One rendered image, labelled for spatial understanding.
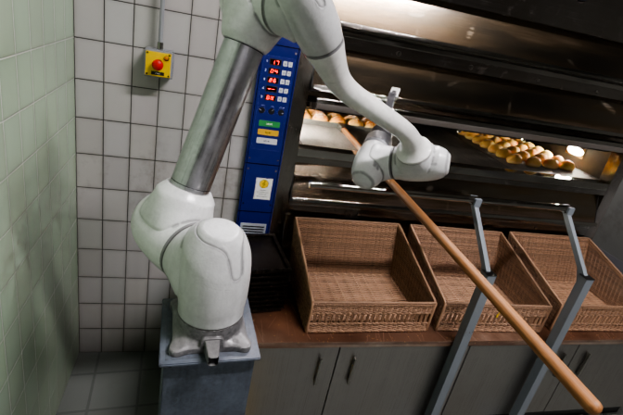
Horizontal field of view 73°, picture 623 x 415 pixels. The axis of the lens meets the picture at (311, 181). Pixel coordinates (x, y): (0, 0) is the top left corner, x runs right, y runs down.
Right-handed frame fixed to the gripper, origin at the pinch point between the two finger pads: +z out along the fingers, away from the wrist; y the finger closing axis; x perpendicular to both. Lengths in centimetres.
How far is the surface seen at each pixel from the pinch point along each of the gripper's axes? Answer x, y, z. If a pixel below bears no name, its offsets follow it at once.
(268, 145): -48, 30, -7
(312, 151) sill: -31.5, 36.6, 4.0
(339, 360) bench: 6, 81, -64
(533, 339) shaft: 47, -6, -78
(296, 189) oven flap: -35, 52, -7
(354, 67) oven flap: -21.8, 4.4, 27.2
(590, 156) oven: 110, 75, 99
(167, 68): -83, -6, -17
